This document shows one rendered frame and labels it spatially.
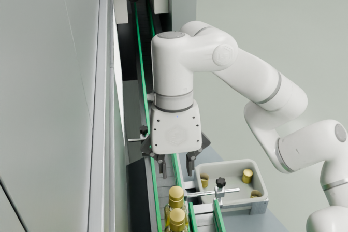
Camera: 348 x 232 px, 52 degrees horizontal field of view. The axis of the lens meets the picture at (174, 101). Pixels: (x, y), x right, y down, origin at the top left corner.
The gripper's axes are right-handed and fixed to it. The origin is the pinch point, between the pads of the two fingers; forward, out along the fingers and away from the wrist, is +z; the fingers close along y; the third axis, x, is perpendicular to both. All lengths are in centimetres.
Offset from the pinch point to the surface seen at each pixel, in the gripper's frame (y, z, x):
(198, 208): 8.4, 32.3, 21.1
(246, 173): 29, 35, 39
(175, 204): -0.5, 11.7, 1.4
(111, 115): -12.9, -9.3, 8.3
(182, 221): 0.4, 11.1, -4.6
